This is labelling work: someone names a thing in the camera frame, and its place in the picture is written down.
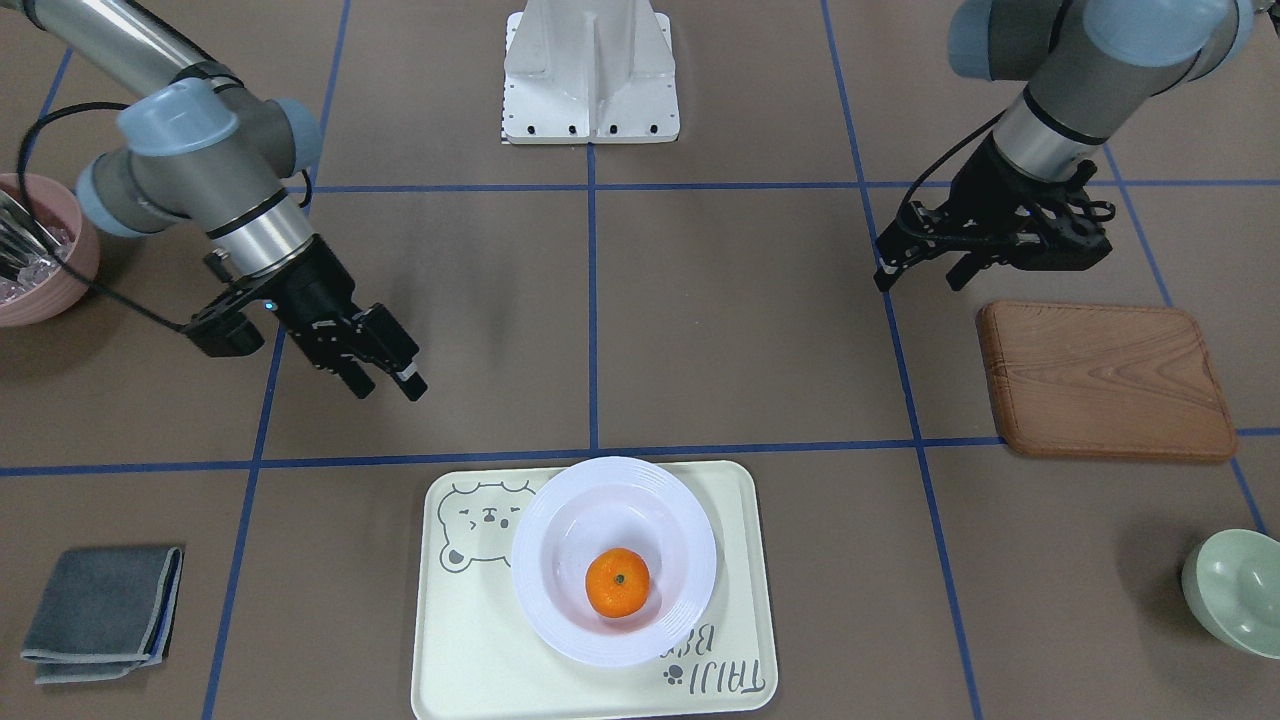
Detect metal scoop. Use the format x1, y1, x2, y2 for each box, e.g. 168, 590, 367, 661
1, 190, 59, 286

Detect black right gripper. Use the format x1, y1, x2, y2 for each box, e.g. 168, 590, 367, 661
182, 234, 428, 402

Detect folded grey cloth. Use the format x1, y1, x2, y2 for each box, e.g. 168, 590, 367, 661
20, 544, 186, 685

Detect pink bowl with ice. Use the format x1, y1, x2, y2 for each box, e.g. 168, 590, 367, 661
1, 174, 101, 328

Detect orange mandarin fruit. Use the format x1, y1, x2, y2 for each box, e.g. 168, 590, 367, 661
584, 547, 652, 619

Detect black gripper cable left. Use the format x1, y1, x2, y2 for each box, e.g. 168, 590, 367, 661
899, 108, 1006, 241

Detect light green bowl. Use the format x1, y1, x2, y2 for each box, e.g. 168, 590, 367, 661
1180, 529, 1279, 660

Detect white round plate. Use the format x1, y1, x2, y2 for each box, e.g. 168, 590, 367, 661
509, 457, 718, 667

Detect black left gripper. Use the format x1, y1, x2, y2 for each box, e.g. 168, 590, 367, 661
873, 137, 1116, 293

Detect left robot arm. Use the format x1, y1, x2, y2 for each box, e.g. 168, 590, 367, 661
874, 1, 1277, 291

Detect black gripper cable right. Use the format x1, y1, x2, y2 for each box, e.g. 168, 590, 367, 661
15, 100, 196, 336

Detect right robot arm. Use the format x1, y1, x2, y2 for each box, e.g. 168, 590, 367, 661
3, 1, 428, 401

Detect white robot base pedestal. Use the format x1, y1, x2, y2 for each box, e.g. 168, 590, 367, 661
500, 1, 681, 145

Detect brown wooden tray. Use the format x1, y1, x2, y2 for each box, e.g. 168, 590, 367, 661
975, 299, 1238, 464

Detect cream bear tray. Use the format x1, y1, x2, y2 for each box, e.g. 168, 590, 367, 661
410, 457, 780, 719

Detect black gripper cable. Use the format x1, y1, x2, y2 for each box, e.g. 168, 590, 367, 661
15, 100, 196, 336
899, 108, 1006, 241

